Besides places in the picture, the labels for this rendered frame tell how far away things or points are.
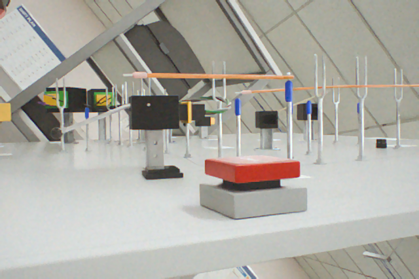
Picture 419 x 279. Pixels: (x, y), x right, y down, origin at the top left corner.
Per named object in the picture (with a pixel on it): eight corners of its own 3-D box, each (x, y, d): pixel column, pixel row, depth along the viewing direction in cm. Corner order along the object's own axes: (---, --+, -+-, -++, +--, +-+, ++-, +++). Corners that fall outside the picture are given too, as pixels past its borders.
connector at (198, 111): (162, 120, 57) (162, 104, 56) (200, 120, 58) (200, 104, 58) (167, 120, 54) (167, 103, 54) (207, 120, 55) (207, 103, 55)
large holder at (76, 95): (102, 140, 130) (100, 90, 129) (71, 144, 113) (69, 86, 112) (80, 140, 131) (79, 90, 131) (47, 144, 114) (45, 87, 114)
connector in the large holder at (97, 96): (114, 107, 124) (114, 92, 124) (116, 107, 121) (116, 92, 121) (93, 108, 122) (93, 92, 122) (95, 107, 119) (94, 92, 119)
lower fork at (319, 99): (330, 164, 58) (330, 53, 58) (319, 164, 57) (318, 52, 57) (321, 162, 60) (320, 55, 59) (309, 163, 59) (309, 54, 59)
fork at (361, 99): (371, 160, 61) (371, 55, 61) (361, 161, 61) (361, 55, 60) (361, 159, 63) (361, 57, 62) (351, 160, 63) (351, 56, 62)
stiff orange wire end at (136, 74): (121, 78, 40) (121, 72, 40) (289, 80, 47) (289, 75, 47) (124, 77, 39) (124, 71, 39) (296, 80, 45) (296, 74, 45)
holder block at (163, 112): (129, 129, 56) (128, 97, 56) (173, 128, 58) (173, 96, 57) (131, 130, 52) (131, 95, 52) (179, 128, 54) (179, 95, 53)
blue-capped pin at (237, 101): (231, 167, 57) (230, 98, 57) (242, 166, 57) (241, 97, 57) (234, 168, 56) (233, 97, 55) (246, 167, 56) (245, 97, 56)
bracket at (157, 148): (143, 168, 57) (142, 128, 57) (162, 167, 58) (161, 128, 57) (146, 173, 53) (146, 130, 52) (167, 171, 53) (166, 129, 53)
